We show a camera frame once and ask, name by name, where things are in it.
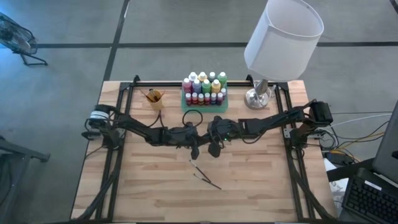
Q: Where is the black computer desk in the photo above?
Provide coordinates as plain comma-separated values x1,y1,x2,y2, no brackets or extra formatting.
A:
326,157,398,224

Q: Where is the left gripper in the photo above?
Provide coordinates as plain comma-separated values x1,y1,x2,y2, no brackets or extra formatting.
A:
166,124,202,161

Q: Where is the silver table lamp white shade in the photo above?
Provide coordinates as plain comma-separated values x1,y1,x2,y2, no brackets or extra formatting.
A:
243,0,325,111

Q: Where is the black floor fan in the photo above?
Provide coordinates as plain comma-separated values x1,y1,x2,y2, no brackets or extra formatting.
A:
0,12,49,67

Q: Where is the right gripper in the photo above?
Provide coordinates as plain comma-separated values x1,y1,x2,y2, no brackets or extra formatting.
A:
206,119,243,159

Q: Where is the green translucent plastic bin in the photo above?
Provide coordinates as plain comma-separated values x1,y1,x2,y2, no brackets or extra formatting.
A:
181,79,229,114

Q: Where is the white floor cable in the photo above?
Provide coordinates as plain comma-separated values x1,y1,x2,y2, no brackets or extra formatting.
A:
329,113,393,129

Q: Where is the yellow floor cable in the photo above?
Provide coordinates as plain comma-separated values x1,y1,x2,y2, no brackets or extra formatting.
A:
337,132,386,150

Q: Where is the black keyboard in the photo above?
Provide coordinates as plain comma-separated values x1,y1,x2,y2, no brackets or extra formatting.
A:
341,175,398,224

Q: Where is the orange plastic cup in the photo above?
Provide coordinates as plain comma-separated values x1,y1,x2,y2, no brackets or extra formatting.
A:
146,90,165,110

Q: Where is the black side table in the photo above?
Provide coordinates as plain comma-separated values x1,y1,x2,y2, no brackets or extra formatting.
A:
0,136,51,224

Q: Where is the black power adapter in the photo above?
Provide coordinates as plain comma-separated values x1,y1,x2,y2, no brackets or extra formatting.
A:
325,151,354,166

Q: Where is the thin black paintbrush gold ferrule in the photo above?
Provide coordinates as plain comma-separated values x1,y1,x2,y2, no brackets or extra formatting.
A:
139,90,154,103

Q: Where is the white printed paper sheet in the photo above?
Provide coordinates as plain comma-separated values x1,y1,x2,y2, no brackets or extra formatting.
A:
323,158,348,203

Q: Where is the computer monitor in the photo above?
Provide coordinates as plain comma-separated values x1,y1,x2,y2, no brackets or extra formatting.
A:
372,99,398,185

